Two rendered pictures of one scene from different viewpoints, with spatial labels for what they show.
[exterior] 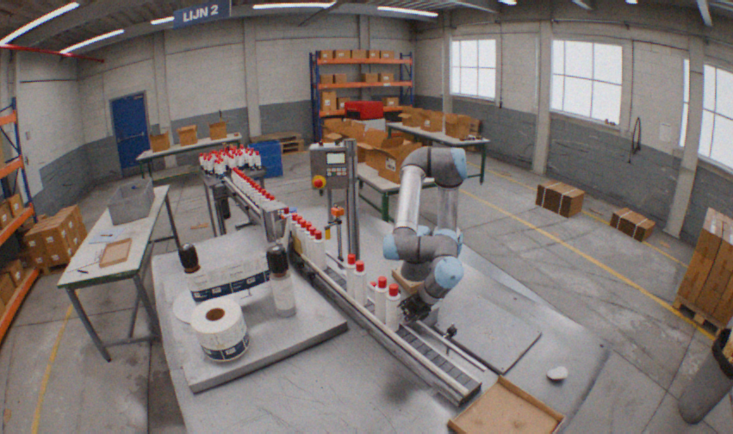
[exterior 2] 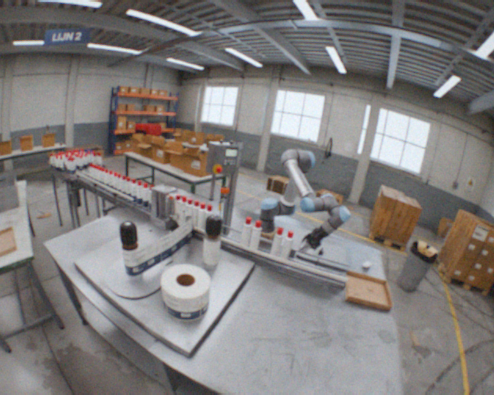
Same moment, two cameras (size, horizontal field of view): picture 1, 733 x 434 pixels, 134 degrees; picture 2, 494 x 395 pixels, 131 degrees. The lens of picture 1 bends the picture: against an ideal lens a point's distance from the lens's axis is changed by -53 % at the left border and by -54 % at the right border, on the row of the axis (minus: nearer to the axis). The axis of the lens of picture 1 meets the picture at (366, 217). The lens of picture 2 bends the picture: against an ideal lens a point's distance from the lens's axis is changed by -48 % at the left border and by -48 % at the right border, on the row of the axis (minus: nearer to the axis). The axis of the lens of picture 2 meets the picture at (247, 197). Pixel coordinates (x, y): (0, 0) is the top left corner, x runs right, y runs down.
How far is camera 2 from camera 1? 78 cm
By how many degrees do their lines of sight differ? 32
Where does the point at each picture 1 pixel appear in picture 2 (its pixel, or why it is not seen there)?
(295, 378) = (252, 309)
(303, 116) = (102, 133)
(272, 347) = (226, 293)
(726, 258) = (401, 209)
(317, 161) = (219, 154)
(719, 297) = (399, 230)
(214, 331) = (201, 292)
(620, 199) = (317, 184)
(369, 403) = (305, 305)
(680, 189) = (357, 177)
